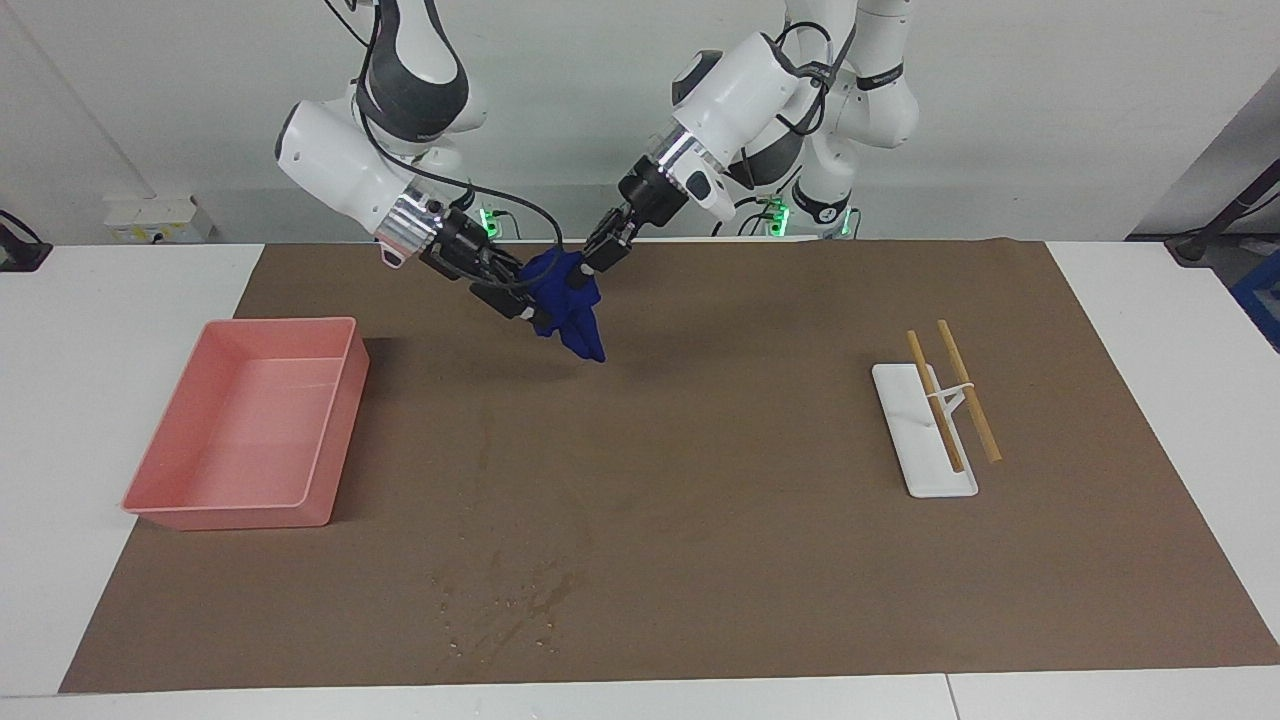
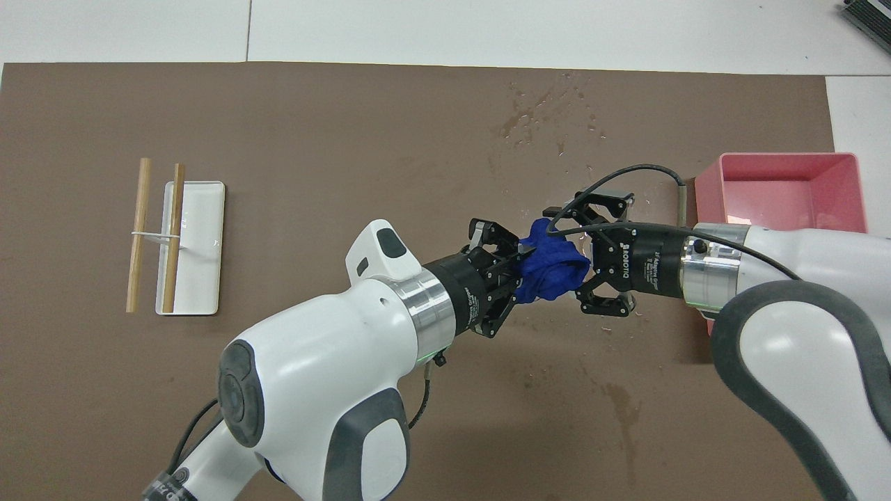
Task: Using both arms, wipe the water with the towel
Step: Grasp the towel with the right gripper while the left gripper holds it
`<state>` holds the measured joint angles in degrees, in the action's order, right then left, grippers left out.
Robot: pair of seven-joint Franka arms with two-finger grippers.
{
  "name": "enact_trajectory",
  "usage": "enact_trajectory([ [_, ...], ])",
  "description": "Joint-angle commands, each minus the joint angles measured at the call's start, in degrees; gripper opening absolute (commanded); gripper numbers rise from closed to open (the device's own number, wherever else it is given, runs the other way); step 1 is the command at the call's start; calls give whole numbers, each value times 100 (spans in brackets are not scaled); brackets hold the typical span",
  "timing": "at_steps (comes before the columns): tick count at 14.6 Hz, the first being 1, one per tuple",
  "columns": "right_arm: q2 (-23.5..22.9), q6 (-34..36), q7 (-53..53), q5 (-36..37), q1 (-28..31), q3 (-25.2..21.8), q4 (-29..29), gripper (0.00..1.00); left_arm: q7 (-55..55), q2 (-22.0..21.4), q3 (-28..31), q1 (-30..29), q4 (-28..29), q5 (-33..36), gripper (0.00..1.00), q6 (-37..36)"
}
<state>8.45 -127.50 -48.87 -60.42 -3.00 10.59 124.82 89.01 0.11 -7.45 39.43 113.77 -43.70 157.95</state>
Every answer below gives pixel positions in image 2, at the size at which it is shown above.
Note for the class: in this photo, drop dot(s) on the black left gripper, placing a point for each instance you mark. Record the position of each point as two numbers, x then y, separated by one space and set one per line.
463 292

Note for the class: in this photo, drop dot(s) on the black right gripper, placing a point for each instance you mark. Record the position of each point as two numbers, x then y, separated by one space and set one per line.
647 268

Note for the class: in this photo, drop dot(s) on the blue towel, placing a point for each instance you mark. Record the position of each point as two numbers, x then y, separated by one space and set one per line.
553 271

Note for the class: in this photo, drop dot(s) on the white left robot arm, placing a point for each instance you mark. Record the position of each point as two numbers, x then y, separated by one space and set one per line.
313 348

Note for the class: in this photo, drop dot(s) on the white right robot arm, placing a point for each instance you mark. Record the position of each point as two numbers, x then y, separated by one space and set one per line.
800 264

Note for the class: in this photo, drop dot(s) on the spilled water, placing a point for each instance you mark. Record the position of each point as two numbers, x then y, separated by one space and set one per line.
518 125

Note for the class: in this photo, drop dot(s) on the white towel rack base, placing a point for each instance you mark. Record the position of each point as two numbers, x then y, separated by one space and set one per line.
202 278

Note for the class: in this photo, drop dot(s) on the pink plastic bin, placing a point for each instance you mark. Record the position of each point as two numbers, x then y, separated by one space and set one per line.
786 195

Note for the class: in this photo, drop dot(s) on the brown table mat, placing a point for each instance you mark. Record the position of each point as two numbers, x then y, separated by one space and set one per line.
313 139

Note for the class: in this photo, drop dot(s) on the wooden rack rod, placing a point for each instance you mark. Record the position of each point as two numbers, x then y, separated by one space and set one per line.
169 285
139 202

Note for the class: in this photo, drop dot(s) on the grey ribbed device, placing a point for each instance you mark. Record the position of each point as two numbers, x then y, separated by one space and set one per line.
870 17

